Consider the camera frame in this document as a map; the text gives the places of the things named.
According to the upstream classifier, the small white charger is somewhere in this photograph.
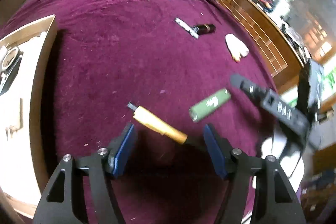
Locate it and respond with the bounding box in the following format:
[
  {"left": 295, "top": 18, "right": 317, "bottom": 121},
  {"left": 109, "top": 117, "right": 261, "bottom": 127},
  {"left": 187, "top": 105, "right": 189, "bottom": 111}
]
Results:
[{"left": 225, "top": 34, "right": 249, "bottom": 62}]

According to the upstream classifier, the green lighter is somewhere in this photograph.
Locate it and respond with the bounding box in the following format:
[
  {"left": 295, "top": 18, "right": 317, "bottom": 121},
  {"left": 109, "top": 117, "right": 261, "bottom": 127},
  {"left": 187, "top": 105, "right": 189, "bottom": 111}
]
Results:
[{"left": 189, "top": 89, "right": 231, "bottom": 123}]

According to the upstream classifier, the yellow utility knife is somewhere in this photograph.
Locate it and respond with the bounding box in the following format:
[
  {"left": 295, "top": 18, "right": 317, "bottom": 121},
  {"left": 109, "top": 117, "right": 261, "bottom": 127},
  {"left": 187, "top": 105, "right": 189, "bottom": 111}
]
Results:
[{"left": 126, "top": 102, "right": 206, "bottom": 151}]

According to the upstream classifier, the black tape roll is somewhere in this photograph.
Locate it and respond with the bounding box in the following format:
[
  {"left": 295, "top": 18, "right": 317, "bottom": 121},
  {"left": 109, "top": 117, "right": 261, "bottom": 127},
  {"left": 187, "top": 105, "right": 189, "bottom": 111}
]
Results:
[{"left": 1, "top": 46, "right": 23, "bottom": 73}]

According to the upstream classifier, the wooden brick-pattern counter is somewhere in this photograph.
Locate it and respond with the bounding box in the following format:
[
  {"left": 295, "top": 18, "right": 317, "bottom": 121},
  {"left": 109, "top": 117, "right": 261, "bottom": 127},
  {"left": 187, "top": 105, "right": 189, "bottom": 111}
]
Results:
[{"left": 204, "top": 0, "right": 336, "bottom": 114}]

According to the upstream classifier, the black gold lipstick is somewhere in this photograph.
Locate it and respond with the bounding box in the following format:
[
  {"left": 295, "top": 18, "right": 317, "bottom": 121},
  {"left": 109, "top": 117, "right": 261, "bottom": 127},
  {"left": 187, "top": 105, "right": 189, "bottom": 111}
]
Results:
[{"left": 193, "top": 24, "right": 216, "bottom": 35}]

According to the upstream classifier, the cardboard box tray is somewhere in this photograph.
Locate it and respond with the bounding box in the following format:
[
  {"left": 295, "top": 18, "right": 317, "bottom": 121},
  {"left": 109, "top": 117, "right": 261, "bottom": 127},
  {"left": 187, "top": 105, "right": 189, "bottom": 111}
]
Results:
[{"left": 1, "top": 15, "right": 57, "bottom": 219}]

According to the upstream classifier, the maroon velvet tablecloth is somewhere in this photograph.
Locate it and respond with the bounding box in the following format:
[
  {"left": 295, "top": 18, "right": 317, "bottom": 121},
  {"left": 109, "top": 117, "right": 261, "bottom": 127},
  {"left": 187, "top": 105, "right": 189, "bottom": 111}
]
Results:
[{"left": 1, "top": 0, "right": 274, "bottom": 223}]

